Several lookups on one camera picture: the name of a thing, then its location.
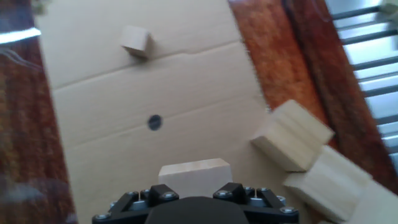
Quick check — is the small wooden cube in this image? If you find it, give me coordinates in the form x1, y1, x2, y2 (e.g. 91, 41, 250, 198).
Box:
119, 24, 155, 60

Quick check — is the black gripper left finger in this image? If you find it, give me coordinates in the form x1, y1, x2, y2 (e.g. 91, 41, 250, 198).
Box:
92, 183, 180, 224

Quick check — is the large wooden cube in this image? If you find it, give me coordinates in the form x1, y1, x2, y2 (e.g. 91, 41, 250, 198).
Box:
157, 157, 233, 199
320, 179, 398, 224
250, 99, 335, 173
282, 145, 374, 223

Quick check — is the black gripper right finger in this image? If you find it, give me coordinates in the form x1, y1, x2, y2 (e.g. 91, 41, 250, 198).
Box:
213, 182, 300, 224

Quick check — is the reddish brown wooden board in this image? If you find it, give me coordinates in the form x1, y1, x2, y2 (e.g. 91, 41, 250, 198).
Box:
0, 0, 398, 224

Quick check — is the brown cardboard sheet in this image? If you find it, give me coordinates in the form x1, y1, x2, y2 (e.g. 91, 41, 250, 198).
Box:
34, 0, 312, 224

